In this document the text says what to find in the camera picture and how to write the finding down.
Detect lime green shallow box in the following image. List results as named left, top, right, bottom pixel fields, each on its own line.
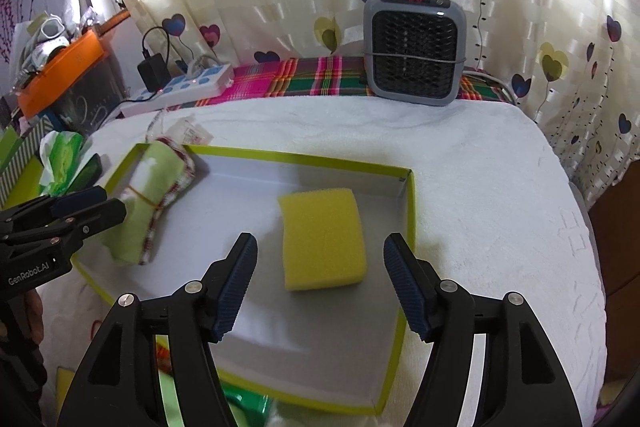
left=72, top=144, right=417, bottom=416

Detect person's left hand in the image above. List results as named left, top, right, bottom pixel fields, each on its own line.
left=24, top=291, right=46, bottom=349

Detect black phone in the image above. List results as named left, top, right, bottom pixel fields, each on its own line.
left=65, top=154, right=104, bottom=196

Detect yellow sponge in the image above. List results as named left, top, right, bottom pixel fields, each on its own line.
left=278, top=188, right=369, bottom=292

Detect green tissue pack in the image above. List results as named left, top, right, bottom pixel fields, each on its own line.
left=39, top=131, right=87, bottom=198

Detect grey fan heater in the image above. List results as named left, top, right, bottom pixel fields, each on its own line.
left=362, top=0, right=469, bottom=108

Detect white bundled items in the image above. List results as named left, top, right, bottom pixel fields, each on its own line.
left=20, top=9, right=101, bottom=74

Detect clear plastic wrapper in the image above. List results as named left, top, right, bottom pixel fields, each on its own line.
left=145, top=109, right=214, bottom=148

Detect dark patterned box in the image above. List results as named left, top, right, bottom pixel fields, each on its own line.
left=47, top=57, right=127, bottom=138

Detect white blue-dotted power strip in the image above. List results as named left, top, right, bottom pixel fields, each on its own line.
left=117, top=63, right=236, bottom=118

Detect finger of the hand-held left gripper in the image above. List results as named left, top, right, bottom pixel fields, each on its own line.
left=0, top=199, right=127, bottom=258
left=0, top=186, right=109, bottom=235

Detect plaid cloth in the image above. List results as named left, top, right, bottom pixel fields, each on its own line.
left=167, top=56, right=512, bottom=112

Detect striped green box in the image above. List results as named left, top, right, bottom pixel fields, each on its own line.
left=0, top=112, right=52, bottom=208

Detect black charger adapter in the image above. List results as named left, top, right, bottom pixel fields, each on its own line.
left=137, top=53, right=171, bottom=92

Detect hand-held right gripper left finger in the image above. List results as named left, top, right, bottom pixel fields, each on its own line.
left=57, top=233, right=259, bottom=427

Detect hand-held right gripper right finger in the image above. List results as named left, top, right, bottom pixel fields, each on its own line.
left=383, top=233, right=583, bottom=427

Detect green towel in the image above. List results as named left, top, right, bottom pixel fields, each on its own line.
left=102, top=141, right=199, bottom=266

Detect wooden cabinet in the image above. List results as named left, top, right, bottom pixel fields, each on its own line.
left=586, top=157, right=640, bottom=313

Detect orange storage bin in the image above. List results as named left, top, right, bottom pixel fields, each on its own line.
left=17, top=9, right=132, bottom=118

